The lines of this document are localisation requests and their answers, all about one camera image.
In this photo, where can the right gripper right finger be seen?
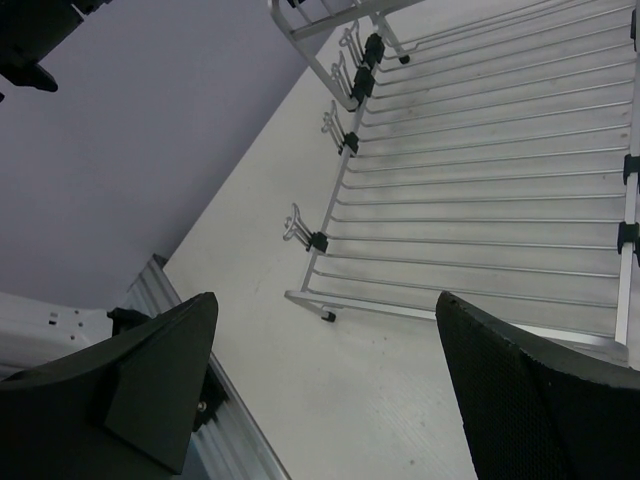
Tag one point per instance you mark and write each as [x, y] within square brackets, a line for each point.
[533, 409]

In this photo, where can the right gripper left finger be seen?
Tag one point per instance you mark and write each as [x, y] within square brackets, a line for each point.
[123, 408]

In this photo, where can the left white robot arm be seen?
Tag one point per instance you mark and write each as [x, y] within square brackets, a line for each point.
[31, 29]

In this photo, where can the aluminium mounting rail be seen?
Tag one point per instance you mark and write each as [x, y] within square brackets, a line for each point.
[227, 442]

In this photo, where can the silver wire dish rack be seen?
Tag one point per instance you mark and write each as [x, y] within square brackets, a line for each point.
[487, 148]

